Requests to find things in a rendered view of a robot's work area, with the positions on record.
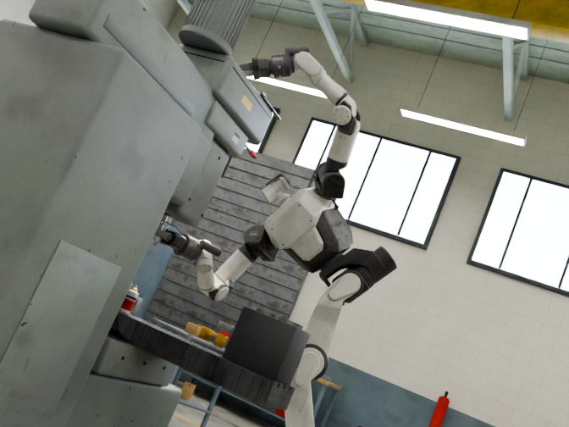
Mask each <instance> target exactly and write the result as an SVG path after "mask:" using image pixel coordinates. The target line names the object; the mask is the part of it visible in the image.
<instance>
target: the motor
mask: <svg viewBox="0 0 569 427"><path fill-rule="evenodd" d="M256 1H257V0H195V2H194V3H193V5H192V7H191V10H190V12H189V13H188V16H187V18H186V20H185V23H184V24H183V26H182V28H181V30H180V33H179V38H180V40H181V41H182V43H183V44H184V45H186V46H189V47H196V48H200V49H203V50H207V51H210V52H214V53H221V54H224V55H228V56H231V54H232V52H233V50H234V48H235V45H236V43H237V42H238V40H239V37H240V34H241V32H242V31H243V29H244V27H245V24H246V22H247V20H248V18H249V16H250V14H251V11H252V9H253V7H254V5H255V3H256Z"/></svg>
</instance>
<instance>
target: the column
mask: <svg viewBox="0 0 569 427"><path fill-rule="evenodd" d="M201 133H202V129H201V127H200V126H199V125H198V124H197V123H196V122H195V121H194V120H193V119H192V118H191V117H190V116H189V115H188V114H187V113H186V112H185V111H184V110H183V109H182V108H181V107H180V105H179V104H178V103H177V102H176V101H175V100H174V99H173V98H172V97H171V96H170V95H169V94H168V93H167V92H166V91H165V90H164V89H163V88H162V87H161V86H160V85H159V84H158V83H157V82H156V81H155V80H154V79H153V78H152V77H151V76H150V75H149V74H148V73H147V72H146V71H145V70H144V69H143V68H142V67H141V66H140V65H139V64H138V63H137V62H136V61H135V60H134V59H133V58H132V57H131V56H130V55H129V54H128V52H127V51H126V50H124V49H123V48H120V47H114V46H110V45H107V44H103V43H100V42H94V41H90V40H86V39H83V38H79V37H76V36H70V35H66V34H64V33H60V32H56V31H53V30H47V29H43V28H40V27H36V26H33V25H27V24H23V23H20V22H16V21H12V20H9V19H2V20H0V427H65V425H66V424H67V422H68V419H69V416H70V414H71V413H72V411H73V409H74V406H75V404H76V402H77V400H78V398H79V395H80V393H81V391H82V389H83V387H84V385H85V382H86V380H87V378H88V376H89V374H90V372H91V369H92V367H93V365H94V363H95V362H96V359H97V356H98V354H99V352H100V351H101V348H102V345H103V343H104V342H105V340H106V338H107V335H108V332H109V331H110V329H111V327H112V324H113V322H114V320H115V318H116V316H117V314H118V311H119V309H120V307H121V305H122V303H123V300H124V298H125V296H126V294H127V292H128V290H129V288H130V285H131V283H132V281H133V279H134V277H135V274H136V272H137V270H138V268H139V267H140V264H141V261H142V259H143V258H144V256H145V253H146V250H147V248H148V247H149V245H150V243H151V240H152V238H153V236H154V234H155V232H156V229H157V227H158V225H159V223H160V221H161V219H162V217H163V214H164V212H165V210H166V208H167V206H168V203H169V201H170V199H171V197H172V196H173V193H174V190H175V188H176V186H177V185H178V182H179V180H180V177H181V175H182V174H183V172H184V169H185V166H186V165H187V163H188V161H189V158H190V156H191V154H192V152H193V150H194V148H195V145H196V143H197V141H198V139H199V137H200V134H201Z"/></svg>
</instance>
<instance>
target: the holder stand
mask: <svg viewBox="0 0 569 427"><path fill-rule="evenodd" d="M302 328H303V326H302V325H300V324H297V323H295V322H293V321H291V320H288V319H285V318H283V317H280V316H277V315H275V314H273V313H270V312H268V311H266V310H263V309H261V308H257V307H255V308H254V310H253V309H251V308H248V307H243V309H242V312H241V314H240V317H239V319H238V321H237V324H236V326H235V329H234V331H233V333H232V336H231V337H230V339H229V343H228V345H227V347H226V349H225V351H224V355H223V358H226V359H228V360H229V361H231V362H233V363H237V364H239V365H240V366H242V367H244V368H247V369H249V370H251V371H253V372H255V373H258V374H260V375H262V376H264V377H267V378H269V379H271V380H273V381H276V382H279V383H281V384H284V385H290V383H291V381H292V379H293V377H294V374H295V372H296V369H297V366H298V364H299V362H300V360H301V356H302V354H303V352H304V350H305V347H306V345H307V342H308V339H309V337H310V334H309V333H307V332H305V331H304V330H302Z"/></svg>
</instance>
